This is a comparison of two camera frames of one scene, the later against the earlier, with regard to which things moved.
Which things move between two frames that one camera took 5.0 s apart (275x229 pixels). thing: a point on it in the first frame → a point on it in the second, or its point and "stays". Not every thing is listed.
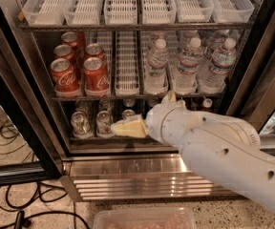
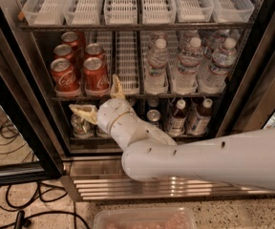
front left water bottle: x=157 y=80 stays
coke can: x=95 y=77 stays
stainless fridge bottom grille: x=137 y=177 stays
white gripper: x=157 y=122 → x=110 y=113
